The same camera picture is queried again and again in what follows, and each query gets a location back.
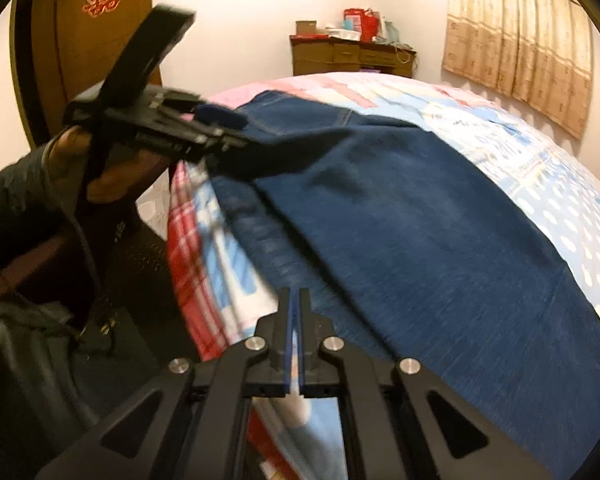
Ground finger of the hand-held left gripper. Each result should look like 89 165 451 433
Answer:
182 102 249 132
195 127 255 163

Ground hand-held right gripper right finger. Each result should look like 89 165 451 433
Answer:
299 287 552 480

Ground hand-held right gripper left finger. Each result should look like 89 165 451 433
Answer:
35 287 297 480

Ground blue denim pants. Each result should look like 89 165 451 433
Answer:
207 90 600 480

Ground person's left forearm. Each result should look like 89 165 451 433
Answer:
0 141 90 306

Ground person's left hand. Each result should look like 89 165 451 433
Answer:
55 125 178 206

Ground brown wooden door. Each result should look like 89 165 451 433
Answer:
9 0 164 152

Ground brown wooden dresser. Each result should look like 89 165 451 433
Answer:
290 34 417 80

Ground red gift bag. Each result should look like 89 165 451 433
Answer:
343 8 381 42

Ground person's dark jacket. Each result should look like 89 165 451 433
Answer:
0 240 146 480

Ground blue polka dot blanket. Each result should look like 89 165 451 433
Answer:
167 72 600 480

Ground beige patterned curtain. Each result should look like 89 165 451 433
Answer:
441 0 595 139

